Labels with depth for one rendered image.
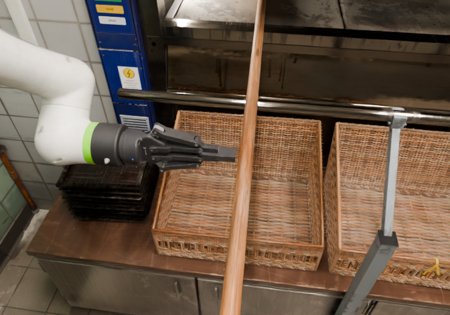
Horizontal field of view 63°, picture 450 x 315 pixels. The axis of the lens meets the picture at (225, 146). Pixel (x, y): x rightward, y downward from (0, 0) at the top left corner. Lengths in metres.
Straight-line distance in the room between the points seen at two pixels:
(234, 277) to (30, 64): 0.51
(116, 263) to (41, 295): 0.78
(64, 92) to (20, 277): 1.49
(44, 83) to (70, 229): 0.81
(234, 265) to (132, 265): 0.78
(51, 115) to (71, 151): 0.09
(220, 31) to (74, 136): 0.65
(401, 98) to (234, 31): 0.63
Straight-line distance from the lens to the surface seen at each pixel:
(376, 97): 1.40
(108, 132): 0.79
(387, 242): 1.00
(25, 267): 2.21
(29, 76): 0.76
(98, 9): 1.32
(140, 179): 1.28
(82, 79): 0.84
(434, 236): 1.55
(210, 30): 1.26
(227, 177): 1.52
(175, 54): 1.36
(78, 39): 1.45
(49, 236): 1.51
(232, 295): 0.58
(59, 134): 0.82
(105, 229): 1.45
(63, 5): 1.40
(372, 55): 1.32
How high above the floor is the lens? 1.74
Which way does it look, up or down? 44 degrees down
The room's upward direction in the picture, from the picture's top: straight up
